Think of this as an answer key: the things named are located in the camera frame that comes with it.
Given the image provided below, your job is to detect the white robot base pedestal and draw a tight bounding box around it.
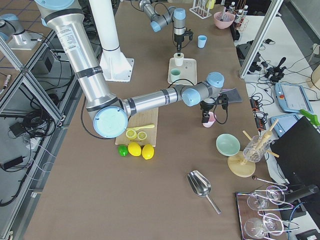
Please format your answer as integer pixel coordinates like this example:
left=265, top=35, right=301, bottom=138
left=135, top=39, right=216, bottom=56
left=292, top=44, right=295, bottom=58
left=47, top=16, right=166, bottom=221
left=89, top=0, right=134, bottom=83

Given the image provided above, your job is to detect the green plastic bowl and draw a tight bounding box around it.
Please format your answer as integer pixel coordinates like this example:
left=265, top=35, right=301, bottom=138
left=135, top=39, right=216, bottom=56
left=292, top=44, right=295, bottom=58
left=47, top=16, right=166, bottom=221
left=216, top=133, right=241, bottom=157

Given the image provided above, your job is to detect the lemon slice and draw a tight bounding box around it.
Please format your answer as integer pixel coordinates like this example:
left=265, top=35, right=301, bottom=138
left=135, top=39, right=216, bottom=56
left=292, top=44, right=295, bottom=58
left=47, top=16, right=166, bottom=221
left=125, top=129, right=138, bottom=140
left=137, top=131, right=148, bottom=141

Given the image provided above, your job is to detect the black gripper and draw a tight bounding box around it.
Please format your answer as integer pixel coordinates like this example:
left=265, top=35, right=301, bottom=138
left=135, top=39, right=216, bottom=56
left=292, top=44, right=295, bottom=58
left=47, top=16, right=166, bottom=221
left=174, top=29, right=194, bottom=56
left=200, top=93, right=229, bottom=124

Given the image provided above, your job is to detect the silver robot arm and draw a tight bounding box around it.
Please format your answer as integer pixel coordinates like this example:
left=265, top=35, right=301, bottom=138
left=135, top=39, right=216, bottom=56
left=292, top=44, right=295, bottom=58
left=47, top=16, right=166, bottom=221
left=138, top=0, right=193, bottom=57
left=36, top=0, right=225, bottom=139

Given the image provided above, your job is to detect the wine glass near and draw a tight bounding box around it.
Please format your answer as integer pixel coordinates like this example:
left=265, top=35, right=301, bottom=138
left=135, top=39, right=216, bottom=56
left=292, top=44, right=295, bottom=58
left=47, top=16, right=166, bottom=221
left=244, top=213, right=284, bottom=240

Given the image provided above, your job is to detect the wine glass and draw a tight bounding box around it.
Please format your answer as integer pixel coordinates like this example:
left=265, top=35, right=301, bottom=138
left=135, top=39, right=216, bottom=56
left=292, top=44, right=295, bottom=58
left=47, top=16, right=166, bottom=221
left=244, top=213, right=284, bottom=240
left=247, top=185, right=285, bottom=211

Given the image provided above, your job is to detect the lemon slice upper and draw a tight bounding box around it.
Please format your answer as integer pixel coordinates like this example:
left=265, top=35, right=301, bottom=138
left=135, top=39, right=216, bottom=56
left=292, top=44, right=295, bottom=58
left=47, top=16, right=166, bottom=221
left=137, top=131, right=148, bottom=141

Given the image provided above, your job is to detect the yellow plastic knife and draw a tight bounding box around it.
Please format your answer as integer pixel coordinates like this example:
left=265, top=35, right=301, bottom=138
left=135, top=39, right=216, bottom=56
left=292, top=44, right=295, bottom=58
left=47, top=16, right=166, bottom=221
left=127, top=124, right=155, bottom=131

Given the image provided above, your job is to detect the whole yellow lemon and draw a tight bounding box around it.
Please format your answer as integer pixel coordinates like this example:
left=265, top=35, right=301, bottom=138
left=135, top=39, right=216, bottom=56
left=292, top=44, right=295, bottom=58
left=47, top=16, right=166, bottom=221
left=127, top=141, right=142, bottom=157
left=141, top=144, right=155, bottom=160

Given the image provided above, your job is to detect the wine glass far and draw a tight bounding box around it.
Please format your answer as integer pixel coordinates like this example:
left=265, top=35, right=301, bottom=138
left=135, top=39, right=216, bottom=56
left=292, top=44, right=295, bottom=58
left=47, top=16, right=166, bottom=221
left=247, top=185, right=285, bottom=211

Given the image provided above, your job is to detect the cream white plastic cup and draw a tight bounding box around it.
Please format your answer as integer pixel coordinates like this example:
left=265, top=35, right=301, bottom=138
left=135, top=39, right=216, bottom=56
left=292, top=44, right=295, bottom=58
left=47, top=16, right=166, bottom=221
left=173, top=52, right=184, bottom=67

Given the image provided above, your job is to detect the wooden cutting board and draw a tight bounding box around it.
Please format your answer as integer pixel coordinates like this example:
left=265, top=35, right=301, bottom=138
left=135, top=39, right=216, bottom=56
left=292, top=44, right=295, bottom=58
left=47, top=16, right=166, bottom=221
left=114, top=107, right=160, bottom=147

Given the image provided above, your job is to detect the metal muddler black tip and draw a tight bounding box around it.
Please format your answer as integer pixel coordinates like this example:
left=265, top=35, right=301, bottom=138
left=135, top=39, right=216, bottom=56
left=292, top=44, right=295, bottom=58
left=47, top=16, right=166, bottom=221
left=220, top=6, right=226, bottom=22

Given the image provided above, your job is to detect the grey folded cloth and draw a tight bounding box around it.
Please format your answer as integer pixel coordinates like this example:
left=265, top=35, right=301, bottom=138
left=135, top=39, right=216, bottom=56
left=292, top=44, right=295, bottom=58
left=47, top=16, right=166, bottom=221
left=220, top=88, right=243, bottom=104

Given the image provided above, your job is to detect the clear textured glass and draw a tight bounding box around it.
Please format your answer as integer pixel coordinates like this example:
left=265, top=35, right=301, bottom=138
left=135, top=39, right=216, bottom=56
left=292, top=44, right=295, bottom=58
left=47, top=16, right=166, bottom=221
left=243, top=135, right=271, bottom=163

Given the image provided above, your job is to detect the steel ice scoop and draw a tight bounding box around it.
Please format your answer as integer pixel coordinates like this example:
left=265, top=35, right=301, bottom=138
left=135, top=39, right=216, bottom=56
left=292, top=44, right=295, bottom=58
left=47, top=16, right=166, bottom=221
left=187, top=170, right=221, bottom=215

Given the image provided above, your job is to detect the blue teach pendant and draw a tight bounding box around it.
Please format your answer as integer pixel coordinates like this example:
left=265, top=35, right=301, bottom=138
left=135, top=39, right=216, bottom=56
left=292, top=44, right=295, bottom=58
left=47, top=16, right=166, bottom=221
left=269, top=113, right=301, bottom=138
left=274, top=82, right=314, bottom=113

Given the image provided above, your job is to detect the pink plastic cup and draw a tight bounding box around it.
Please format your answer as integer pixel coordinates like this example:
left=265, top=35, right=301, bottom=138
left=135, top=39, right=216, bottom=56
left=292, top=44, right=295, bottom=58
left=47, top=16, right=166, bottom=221
left=202, top=111, right=216, bottom=128

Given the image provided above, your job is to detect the green plastic cup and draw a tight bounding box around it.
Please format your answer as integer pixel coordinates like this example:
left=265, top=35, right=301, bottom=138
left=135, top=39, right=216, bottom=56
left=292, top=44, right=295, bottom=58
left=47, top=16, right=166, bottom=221
left=170, top=68, right=181, bottom=82

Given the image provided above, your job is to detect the wooden cup rack stand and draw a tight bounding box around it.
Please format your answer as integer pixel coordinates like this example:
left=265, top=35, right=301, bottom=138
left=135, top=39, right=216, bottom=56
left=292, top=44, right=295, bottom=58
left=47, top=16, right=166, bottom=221
left=227, top=119, right=280, bottom=178

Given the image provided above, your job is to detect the black monitor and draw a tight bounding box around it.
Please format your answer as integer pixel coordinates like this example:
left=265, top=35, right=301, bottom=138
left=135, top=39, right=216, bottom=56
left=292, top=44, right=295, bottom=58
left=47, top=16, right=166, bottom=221
left=271, top=116, right=320, bottom=186

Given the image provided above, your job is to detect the blue plastic cup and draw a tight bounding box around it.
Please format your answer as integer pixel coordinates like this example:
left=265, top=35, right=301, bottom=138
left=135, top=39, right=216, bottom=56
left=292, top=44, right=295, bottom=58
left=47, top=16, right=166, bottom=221
left=197, top=35, right=208, bottom=49

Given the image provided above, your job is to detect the white wire cup rack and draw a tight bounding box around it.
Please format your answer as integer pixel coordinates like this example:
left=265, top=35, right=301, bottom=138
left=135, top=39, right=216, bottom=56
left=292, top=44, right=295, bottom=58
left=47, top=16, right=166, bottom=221
left=189, top=0, right=212, bottom=20

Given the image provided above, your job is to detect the cream rabbit serving tray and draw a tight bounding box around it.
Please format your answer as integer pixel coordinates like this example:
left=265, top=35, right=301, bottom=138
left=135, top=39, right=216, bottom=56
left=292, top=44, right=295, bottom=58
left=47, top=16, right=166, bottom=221
left=167, top=57, right=198, bottom=86

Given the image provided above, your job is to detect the lemon slice lower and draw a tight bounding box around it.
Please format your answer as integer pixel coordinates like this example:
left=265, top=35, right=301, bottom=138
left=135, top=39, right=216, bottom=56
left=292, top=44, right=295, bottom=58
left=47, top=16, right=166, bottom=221
left=125, top=129, right=138, bottom=140

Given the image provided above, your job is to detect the pink bowl with ice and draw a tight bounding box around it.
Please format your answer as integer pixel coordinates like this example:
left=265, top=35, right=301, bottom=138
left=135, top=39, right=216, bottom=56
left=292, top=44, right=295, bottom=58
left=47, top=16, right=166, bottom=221
left=213, top=11, right=235, bottom=29

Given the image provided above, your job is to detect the green lime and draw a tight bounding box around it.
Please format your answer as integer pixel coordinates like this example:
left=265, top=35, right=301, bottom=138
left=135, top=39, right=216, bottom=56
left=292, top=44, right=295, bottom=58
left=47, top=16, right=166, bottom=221
left=117, top=145, right=129, bottom=157

